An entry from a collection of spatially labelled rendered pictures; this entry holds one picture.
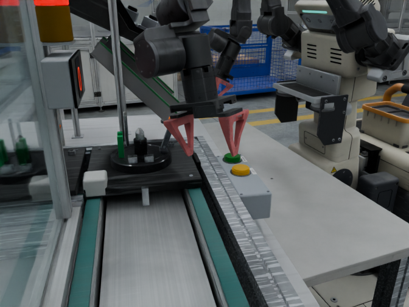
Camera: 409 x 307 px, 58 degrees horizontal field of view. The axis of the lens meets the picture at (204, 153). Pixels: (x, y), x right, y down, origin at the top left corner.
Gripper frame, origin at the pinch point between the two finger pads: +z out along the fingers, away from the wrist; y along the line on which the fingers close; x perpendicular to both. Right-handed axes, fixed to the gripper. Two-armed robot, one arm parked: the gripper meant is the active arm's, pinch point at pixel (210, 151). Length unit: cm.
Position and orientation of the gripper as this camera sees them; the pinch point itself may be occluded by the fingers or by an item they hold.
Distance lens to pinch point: 65.9
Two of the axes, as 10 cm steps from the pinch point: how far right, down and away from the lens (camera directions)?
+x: 5.7, -2.9, 7.7
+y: 8.0, 0.0, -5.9
